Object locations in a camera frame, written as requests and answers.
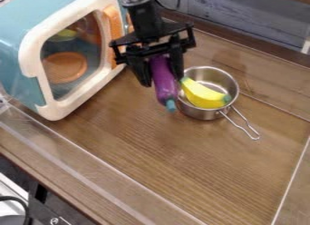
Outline blue toy microwave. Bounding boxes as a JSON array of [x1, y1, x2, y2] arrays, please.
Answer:
[[0, 0, 126, 121]]

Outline clear acrylic barrier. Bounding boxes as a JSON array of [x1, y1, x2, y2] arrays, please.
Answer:
[[0, 95, 205, 225]]

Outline black cable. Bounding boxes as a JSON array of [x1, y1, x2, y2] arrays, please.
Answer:
[[154, 0, 181, 12]]

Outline black device with cable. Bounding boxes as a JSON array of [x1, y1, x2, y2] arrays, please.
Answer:
[[0, 195, 73, 225]]

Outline purple toy eggplant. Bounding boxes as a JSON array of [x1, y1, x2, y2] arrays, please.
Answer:
[[149, 55, 177, 113]]

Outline silver pot with handle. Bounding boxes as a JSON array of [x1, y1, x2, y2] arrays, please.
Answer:
[[177, 66, 260, 141]]

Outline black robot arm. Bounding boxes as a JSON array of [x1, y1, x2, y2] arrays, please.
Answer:
[[109, 0, 196, 87]]

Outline yellow toy banana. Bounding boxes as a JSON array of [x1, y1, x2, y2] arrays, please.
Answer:
[[180, 77, 231, 109]]

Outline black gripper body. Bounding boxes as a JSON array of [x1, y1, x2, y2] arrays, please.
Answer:
[[108, 0, 198, 66]]

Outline orange microwave turntable plate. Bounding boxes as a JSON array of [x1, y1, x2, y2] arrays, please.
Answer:
[[42, 52, 86, 84]]

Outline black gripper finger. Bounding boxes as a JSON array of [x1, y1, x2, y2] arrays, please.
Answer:
[[169, 34, 184, 80], [125, 46, 150, 87]]

